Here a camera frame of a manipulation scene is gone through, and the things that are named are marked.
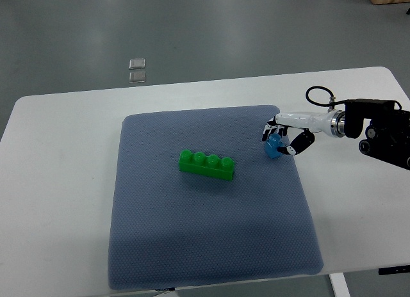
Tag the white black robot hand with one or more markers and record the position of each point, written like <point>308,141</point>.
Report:
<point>331,123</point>

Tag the blue toy block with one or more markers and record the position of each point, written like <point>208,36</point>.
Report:
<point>273,142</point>

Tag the green four-stud toy block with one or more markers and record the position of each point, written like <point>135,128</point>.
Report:
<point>210,166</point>

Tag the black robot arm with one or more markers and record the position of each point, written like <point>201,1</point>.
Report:
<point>386,129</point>

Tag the black table control panel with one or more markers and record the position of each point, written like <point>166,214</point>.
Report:
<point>394,270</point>

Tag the white table leg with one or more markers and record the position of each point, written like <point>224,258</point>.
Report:
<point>339,285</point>

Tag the blue-grey fabric mat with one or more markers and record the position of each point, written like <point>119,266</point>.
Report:
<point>173,229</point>

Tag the lower metal floor plate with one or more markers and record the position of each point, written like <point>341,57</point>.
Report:
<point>138,76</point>

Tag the metal floor plate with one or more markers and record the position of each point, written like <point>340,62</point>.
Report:
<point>136,63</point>
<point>138,76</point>

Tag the upper metal floor plate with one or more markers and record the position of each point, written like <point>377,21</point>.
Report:
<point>136,63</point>

